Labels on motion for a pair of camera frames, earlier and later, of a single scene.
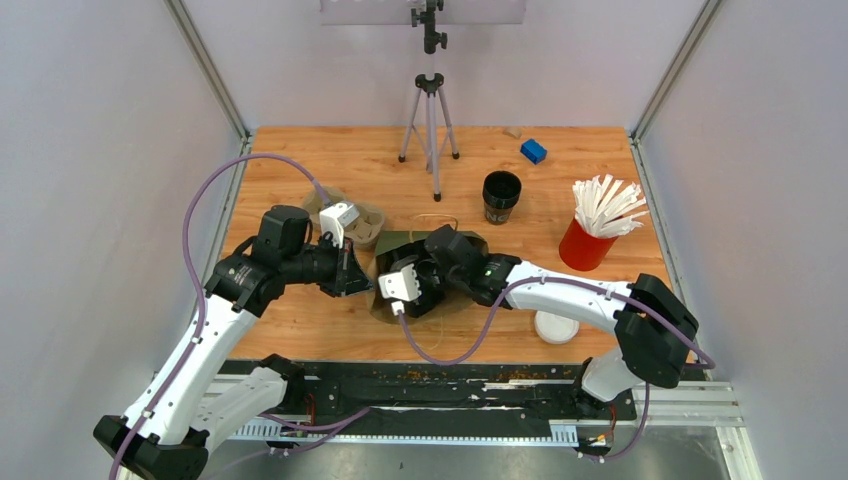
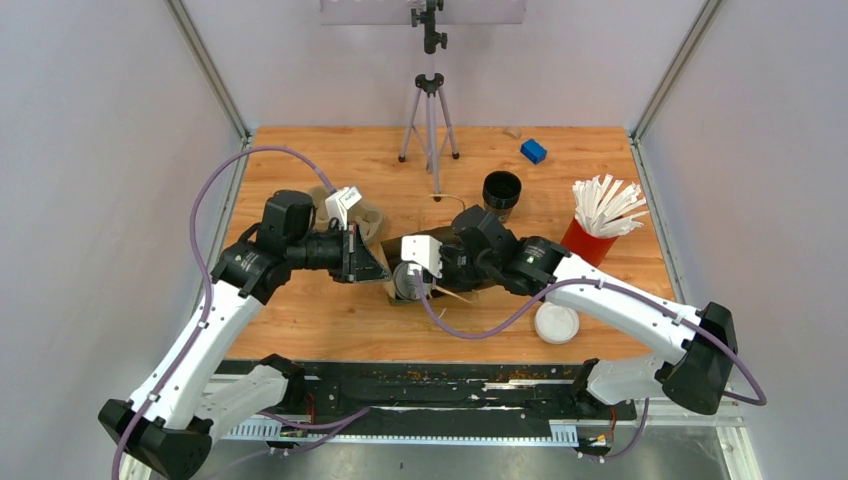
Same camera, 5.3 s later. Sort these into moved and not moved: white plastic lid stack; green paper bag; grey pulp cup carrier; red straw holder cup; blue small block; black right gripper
Moved: black right gripper; green paper bag
Not moved: blue small block; white plastic lid stack; grey pulp cup carrier; red straw holder cup
